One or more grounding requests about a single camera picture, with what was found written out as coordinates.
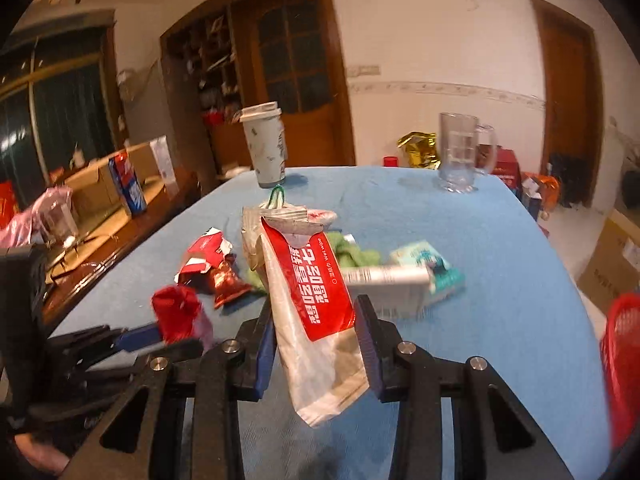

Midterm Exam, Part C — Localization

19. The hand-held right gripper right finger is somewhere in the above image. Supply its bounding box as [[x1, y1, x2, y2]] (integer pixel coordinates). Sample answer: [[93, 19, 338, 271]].
[[352, 294, 576, 480]]

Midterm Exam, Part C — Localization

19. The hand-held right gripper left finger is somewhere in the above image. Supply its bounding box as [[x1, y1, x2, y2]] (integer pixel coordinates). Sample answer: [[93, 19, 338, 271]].
[[70, 302, 278, 480]]

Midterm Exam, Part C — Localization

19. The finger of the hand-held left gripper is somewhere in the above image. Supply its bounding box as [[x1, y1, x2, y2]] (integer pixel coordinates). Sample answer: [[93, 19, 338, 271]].
[[85, 338, 205, 377], [47, 322, 163, 361]]

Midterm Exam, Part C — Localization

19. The red and white wipe packet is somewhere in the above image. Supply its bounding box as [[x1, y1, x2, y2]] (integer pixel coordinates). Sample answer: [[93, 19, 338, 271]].
[[259, 214, 372, 428]]

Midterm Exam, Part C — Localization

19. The green cloth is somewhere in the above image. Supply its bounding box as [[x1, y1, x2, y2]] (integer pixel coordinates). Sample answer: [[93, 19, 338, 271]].
[[327, 231, 397, 270]]

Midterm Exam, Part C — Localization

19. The red plastic basket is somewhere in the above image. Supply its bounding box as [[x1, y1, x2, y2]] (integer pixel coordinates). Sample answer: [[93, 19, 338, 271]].
[[599, 292, 640, 453]]

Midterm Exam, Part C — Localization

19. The person's left hand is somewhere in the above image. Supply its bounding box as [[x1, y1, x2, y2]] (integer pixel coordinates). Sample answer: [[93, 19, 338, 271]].
[[14, 432, 71, 472]]

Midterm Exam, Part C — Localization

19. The white tube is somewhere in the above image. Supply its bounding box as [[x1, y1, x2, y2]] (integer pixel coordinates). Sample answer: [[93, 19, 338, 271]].
[[339, 264, 432, 292]]

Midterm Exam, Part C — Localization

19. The dark red foil wrapper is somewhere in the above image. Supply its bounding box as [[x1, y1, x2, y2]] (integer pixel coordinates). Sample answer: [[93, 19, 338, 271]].
[[209, 254, 254, 310]]

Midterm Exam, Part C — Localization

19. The wooden side table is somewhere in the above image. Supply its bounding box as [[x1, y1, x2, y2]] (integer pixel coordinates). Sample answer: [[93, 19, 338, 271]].
[[42, 167, 202, 323]]

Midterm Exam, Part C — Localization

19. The teal tissue packet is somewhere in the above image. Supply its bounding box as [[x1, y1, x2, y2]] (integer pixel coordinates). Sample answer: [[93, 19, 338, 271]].
[[389, 240, 467, 307]]

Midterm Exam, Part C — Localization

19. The torn red snack wrapper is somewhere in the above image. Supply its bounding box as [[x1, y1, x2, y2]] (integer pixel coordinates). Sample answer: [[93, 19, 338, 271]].
[[174, 229, 234, 287]]

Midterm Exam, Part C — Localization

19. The pink white packet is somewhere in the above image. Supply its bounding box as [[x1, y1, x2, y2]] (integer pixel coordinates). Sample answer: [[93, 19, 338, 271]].
[[241, 204, 337, 283]]

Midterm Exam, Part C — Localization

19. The pink plastic bag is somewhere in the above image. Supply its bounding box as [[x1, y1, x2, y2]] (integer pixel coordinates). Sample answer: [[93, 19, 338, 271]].
[[0, 184, 75, 250]]

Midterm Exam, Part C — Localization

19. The blue carton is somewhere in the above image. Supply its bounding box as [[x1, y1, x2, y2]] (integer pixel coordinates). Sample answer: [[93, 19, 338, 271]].
[[108, 152, 149, 219]]

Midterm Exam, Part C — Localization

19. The open cardboard box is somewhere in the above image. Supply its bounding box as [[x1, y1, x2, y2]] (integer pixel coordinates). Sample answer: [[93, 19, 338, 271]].
[[64, 142, 167, 222]]

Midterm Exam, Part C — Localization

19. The blue tablecloth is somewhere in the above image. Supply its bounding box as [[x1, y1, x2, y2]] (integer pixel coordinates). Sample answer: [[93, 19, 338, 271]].
[[47, 164, 615, 480]]

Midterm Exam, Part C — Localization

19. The white carton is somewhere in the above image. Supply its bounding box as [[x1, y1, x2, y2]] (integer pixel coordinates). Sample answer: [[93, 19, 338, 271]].
[[149, 135, 177, 183]]

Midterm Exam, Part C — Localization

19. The gold foil bag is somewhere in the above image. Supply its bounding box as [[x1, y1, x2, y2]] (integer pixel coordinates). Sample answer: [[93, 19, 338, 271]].
[[397, 131, 442, 170]]

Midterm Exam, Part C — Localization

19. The white paper cup with lid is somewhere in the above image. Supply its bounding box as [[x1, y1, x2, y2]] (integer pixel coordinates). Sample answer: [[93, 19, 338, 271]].
[[239, 102, 289, 189]]

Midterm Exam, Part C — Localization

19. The clear plastic jug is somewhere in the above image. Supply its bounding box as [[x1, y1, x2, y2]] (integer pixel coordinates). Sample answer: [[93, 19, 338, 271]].
[[437, 112, 499, 194]]

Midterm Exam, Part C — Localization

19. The red gift box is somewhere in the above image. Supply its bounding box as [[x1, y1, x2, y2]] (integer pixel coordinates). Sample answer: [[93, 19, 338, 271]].
[[477, 144, 523, 188]]

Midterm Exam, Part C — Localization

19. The orange bag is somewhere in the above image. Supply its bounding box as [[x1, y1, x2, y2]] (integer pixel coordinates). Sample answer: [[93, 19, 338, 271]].
[[521, 171, 558, 213]]

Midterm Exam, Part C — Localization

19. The dark glass sliding door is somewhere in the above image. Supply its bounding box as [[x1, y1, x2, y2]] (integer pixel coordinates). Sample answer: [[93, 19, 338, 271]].
[[0, 10, 121, 201]]

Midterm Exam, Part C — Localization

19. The large cardboard box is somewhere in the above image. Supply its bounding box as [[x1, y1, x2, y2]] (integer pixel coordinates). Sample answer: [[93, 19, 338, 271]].
[[576, 209, 640, 313]]

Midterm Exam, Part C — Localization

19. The wooden shelf cabinet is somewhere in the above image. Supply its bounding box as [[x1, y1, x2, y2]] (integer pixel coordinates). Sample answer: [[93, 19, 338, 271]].
[[160, 7, 246, 181]]

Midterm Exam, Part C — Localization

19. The wooden door with glass panes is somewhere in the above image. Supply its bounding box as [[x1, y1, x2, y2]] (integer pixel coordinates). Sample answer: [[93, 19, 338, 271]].
[[231, 0, 357, 167]]

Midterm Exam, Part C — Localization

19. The plain wooden door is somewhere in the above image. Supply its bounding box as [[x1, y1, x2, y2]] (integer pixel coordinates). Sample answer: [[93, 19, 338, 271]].
[[529, 0, 605, 208]]

